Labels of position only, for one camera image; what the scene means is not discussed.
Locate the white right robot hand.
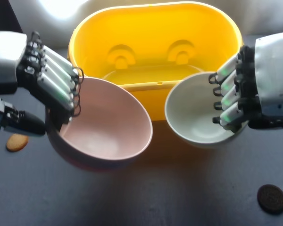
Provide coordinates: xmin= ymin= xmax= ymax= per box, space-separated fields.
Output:
xmin=208 ymin=31 xmax=283 ymax=132

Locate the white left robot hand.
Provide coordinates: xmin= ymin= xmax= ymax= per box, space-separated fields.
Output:
xmin=0 ymin=30 xmax=84 ymax=137

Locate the small cream bowl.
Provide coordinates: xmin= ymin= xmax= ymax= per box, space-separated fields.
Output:
xmin=164 ymin=72 xmax=247 ymax=150

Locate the large pink bowl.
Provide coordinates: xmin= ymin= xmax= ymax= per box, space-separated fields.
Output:
xmin=45 ymin=77 xmax=154 ymax=172

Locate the yellow plastic tub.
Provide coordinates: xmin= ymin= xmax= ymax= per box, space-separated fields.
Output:
xmin=67 ymin=1 xmax=244 ymax=122

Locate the white cloth backdrop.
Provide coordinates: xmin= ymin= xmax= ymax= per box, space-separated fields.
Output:
xmin=9 ymin=0 xmax=283 ymax=51

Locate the tan round biscuit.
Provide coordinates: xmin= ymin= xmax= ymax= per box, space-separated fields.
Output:
xmin=6 ymin=133 xmax=29 ymax=153

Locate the dark chocolate sandwich cookie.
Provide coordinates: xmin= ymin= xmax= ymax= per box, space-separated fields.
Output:
xmin=257 ymin=184 xmax=283 ymax=214

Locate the grey table cloth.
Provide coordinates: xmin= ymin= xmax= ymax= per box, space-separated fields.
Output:
xmin=0 ymin=34 xmax=283 ymax=226

